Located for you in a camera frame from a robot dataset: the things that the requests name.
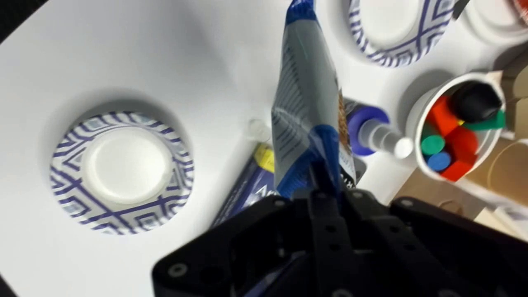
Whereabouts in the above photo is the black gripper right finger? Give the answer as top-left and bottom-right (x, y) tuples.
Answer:
(347, 190), (458, 297)

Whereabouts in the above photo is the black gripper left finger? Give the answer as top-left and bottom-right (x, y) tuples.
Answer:
(307, 162), (360, 297)

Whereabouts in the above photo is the white foam plate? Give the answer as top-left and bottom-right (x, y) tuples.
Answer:
(463, 0), (528, 44)

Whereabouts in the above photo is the blue white pretzel crisps packet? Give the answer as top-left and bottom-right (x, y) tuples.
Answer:
(271, 0), (342, 196)

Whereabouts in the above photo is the blue yellow textbook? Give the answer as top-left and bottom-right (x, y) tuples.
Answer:
(213, 143), (278, 226)

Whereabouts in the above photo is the white bowl of blocks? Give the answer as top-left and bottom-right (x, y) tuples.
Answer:
(406, 72), (505, 181)

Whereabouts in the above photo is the wooden shape sorter box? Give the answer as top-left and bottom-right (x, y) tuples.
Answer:
(398, 170), (528, 237)

